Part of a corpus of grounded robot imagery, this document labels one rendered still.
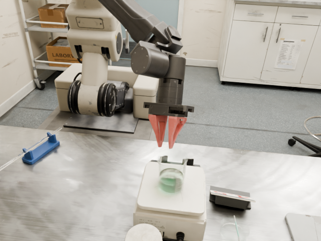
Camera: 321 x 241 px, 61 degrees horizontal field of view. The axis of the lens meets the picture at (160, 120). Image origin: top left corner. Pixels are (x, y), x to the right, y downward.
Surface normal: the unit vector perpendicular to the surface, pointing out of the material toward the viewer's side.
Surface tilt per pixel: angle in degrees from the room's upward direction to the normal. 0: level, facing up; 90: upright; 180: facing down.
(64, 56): 91
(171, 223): 90
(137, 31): 91
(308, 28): 90
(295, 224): 0
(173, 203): 0
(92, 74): 64
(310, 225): 0
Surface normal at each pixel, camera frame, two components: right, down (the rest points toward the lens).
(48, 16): 0.02, 0.55
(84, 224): 0.04, -0.85
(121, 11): -0.34, 0.50
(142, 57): -0.72, -0.04
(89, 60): -0.08, 0.10
